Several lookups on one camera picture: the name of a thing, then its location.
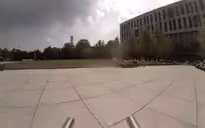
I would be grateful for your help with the pale concrete slab plaza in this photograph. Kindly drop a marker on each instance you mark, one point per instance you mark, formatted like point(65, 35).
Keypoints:
point(100, 90)

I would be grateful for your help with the tall chimney tower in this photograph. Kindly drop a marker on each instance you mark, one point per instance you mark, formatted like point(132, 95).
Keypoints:
point(71, 40)

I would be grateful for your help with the grass lawn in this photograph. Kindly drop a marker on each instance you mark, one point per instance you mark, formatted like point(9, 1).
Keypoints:
point(60, 63)

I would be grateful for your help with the row of dark trees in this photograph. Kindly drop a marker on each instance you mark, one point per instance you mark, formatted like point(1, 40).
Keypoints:
point(56, 51)

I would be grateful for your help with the row of young pale trees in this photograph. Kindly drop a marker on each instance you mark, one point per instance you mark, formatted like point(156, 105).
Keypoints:
point(156, 45)

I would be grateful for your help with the robot's own part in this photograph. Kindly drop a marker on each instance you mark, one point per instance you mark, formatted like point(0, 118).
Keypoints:
point(68, 122)
point(132, 121)

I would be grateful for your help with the large grey office building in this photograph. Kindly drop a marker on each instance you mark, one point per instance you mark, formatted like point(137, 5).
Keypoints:
point(176, 23)

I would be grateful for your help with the row of parked bicycles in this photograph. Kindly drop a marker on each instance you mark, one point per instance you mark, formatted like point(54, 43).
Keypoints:
point(203, 65)

